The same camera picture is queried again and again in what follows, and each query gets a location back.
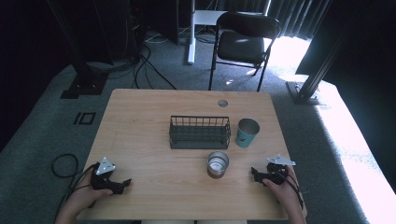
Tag black metal stand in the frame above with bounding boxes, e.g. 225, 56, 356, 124
46, 0, 110, 100
285, 27, 351, 106

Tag dark pleated curtain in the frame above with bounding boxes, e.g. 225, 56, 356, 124
266, 0, 332, 41

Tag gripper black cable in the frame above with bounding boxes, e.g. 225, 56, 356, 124
272, 167, 305, 211
55, 162, 98, 218

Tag black wire basket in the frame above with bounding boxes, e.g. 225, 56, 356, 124
168, 115, 232, 150

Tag brown metal cup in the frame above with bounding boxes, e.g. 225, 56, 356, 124
205, 150, 231, 180

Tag black folding chair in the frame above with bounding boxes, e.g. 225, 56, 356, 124
207, 11, 282, 92

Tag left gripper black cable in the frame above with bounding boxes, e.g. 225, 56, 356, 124
55, 162, 98, 218

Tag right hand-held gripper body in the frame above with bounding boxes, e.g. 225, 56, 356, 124
262, 154, 297, 187

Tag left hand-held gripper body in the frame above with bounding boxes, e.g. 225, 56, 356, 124
90, 156, 126, 196

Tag black floor cables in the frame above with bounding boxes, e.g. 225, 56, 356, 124
87, 18, 177, 91

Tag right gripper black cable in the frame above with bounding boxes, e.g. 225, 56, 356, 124
272, 167, 305, 211

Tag person's right hand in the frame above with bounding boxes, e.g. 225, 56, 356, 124
262, 165, 301, 213

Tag teal cup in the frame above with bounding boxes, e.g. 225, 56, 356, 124
234, 117, 261, 149

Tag person's left hand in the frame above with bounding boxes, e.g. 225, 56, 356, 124
65, 177, 114, 214

